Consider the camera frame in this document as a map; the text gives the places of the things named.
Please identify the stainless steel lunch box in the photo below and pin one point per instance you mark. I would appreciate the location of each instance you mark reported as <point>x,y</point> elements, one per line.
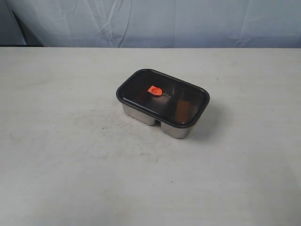
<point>168,129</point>

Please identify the yellow toy cheese wedge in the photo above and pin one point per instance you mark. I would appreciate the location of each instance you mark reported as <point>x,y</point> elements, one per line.
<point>182,113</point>

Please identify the grey-blue backdrop cloth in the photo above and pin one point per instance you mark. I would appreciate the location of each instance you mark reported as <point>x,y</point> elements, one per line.
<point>152,23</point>

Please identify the dark transparent lunch box lid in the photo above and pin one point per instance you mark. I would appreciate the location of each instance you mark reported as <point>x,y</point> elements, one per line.
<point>157,94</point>

